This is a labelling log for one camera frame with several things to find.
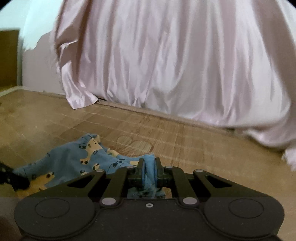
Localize blue yellow patterned pants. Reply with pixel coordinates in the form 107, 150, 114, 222
12, 133, 166, 200

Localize brown bamboo bed mat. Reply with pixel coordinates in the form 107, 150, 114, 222
1, 90, 295, 240

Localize pink satin bedsheet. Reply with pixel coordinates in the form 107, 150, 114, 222
53, 1, 295, 168

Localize wooden headboard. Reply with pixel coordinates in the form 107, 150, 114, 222
0, 29, 20, 91

